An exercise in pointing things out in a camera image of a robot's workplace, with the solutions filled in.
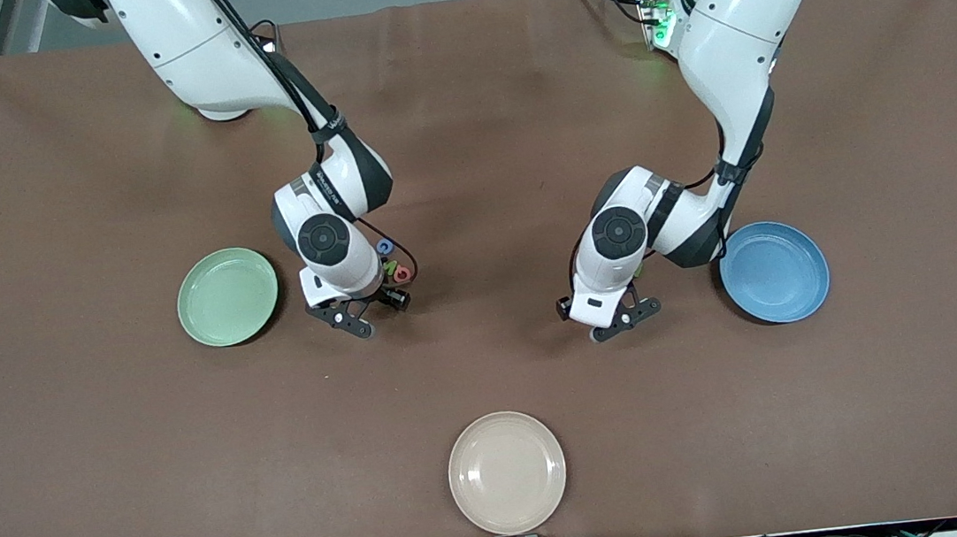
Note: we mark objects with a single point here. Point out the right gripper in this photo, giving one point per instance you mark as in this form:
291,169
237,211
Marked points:
394,298

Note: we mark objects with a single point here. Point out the green plate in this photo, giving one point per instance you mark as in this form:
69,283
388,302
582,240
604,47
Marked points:
228,297

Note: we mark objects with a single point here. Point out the metal arm base connector plate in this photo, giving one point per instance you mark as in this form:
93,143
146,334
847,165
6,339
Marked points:
659,18

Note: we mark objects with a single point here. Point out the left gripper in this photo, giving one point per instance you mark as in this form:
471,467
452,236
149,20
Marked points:
561,310

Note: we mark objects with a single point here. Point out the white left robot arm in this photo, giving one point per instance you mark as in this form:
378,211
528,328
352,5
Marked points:
739,36

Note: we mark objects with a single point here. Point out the blue foam letter G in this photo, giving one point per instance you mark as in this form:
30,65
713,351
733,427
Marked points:
385,247

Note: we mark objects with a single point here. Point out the brown table cover mat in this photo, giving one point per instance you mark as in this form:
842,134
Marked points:
468,172

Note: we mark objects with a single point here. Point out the green foam letter N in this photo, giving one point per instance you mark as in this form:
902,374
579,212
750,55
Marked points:
389,268

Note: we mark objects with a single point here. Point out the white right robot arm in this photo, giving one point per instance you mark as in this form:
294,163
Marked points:
198,58

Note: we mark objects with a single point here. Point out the blue plate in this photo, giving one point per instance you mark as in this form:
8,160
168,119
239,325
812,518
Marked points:
786,276

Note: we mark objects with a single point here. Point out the beige plate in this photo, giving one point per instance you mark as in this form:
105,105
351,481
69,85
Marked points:
507,473

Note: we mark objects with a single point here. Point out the red round foam letter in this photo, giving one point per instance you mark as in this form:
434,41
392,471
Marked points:
401,272

